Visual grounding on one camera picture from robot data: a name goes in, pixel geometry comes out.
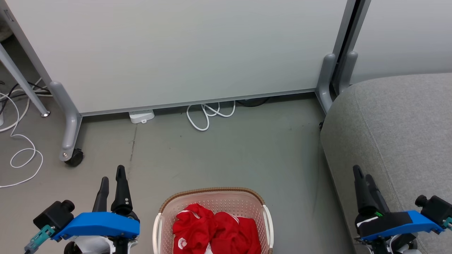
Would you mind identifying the blue-covered left gripper body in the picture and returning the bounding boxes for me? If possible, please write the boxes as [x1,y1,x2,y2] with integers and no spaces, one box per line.
[52,211,141,254]

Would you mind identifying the red garment with white logo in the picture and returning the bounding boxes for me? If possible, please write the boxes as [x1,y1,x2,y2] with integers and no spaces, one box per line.
[172,203,216,254]

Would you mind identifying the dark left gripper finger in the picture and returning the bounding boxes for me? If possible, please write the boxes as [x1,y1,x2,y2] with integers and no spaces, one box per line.
[111,165,133,214]
[93,176,110,213]

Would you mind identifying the thick white looped cable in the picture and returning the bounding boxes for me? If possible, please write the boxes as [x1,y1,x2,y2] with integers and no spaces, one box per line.
[186,101,236,132]

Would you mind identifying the blue-covered right gripper body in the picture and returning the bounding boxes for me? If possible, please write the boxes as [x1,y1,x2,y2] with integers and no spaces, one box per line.
[355,210,445,243]

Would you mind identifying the large white partition panel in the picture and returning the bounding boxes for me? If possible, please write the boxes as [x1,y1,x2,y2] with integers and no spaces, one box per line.
[0,0,358,117]

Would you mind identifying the grey metal table leg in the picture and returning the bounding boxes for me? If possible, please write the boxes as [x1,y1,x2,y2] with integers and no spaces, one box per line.
[0,42,51,118]

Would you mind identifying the beige perforated laundry basket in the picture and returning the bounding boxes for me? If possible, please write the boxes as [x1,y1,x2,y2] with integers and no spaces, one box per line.
[152,187,274,254]

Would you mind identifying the grey fabric sofa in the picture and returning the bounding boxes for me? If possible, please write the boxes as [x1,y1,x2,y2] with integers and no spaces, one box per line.
[320,73,452,254]

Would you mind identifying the black floor cables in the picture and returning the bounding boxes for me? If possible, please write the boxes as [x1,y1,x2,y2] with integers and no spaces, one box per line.
[0,80,53,115]

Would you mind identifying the narrow white partition panel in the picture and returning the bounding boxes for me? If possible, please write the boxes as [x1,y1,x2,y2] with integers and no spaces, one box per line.
[348,0,452,85]

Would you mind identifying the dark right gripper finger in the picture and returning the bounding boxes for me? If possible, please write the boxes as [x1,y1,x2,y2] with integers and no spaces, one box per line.
[353,165,379,217]
[365,174,391,213]

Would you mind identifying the teal left camera connector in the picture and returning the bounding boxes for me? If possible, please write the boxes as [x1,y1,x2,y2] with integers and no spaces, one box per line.
[24,225,56,254]

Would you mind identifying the white power adapter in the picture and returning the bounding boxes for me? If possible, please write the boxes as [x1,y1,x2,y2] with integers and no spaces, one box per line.
[129,109,155,124]

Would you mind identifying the black cable under partition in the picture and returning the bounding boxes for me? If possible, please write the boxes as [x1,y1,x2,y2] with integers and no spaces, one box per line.
[236,97,272,107]

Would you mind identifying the grey partition foot with caster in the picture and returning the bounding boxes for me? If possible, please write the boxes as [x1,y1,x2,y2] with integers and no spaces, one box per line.
[49,81,84,167]

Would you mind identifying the long thin white floor cable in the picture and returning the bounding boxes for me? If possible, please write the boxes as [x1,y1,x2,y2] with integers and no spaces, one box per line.
[0,92,44,188]

